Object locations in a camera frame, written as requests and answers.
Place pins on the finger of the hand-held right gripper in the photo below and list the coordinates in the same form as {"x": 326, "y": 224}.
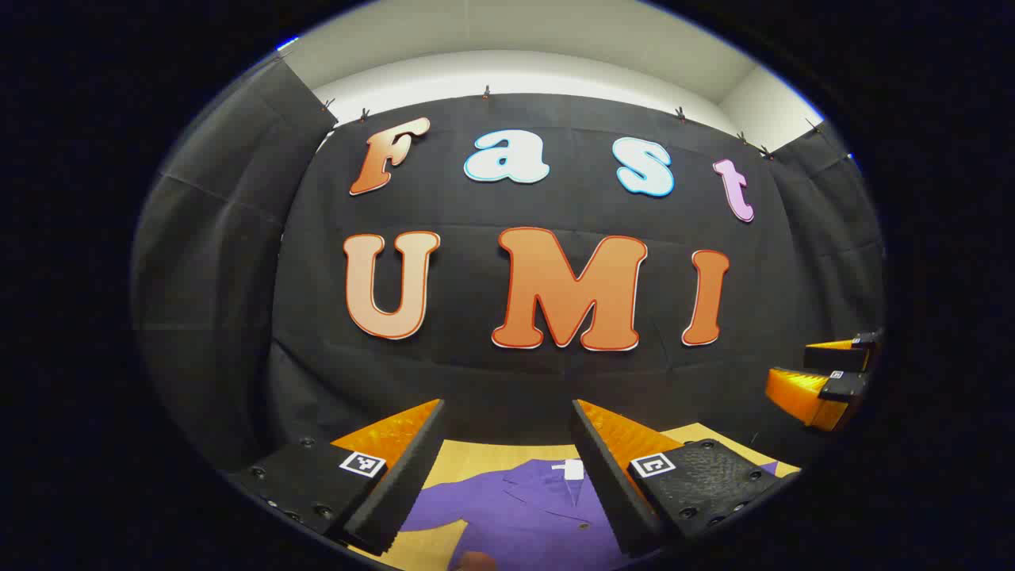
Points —
{"x": 801, "y": 396}
{"x": 836, "y": 357}

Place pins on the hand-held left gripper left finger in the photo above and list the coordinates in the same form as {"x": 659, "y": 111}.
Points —
{"x": 404, "y": 484}

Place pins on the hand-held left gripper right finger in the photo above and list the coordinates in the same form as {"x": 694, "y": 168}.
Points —
{"x": 607, "y": 492}

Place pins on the purple button shirt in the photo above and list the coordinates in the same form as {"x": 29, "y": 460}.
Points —
{"x": 523, "y": 515}

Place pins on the black backdrop cloth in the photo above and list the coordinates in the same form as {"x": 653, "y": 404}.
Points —
{"x": 476, "y": 373}

